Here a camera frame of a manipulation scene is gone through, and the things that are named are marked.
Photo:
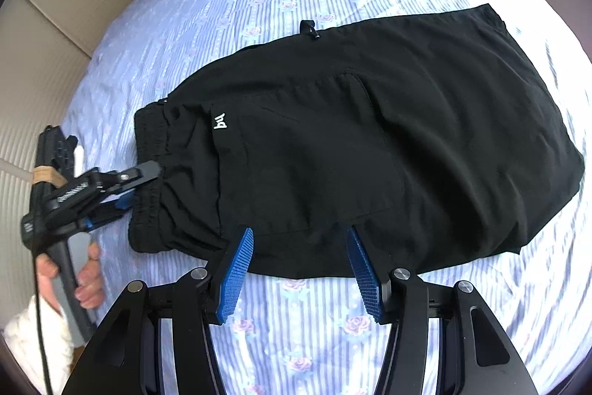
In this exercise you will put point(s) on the black pants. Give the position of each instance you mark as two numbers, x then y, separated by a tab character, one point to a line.
370	136

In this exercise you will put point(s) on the person's left hand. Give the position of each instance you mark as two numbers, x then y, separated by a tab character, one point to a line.
91	279

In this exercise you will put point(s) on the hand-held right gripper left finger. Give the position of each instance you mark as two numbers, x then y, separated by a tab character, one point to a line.
237	270

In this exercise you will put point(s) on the person's left forearm white sleeve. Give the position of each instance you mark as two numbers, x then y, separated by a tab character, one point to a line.
23	344

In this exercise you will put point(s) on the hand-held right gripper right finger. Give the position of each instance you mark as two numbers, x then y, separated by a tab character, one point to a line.
365	279

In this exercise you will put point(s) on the blue floral striped bed sheet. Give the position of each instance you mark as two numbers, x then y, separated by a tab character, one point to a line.
277	6

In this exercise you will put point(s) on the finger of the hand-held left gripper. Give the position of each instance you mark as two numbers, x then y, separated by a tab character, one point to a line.
136	174
122	203

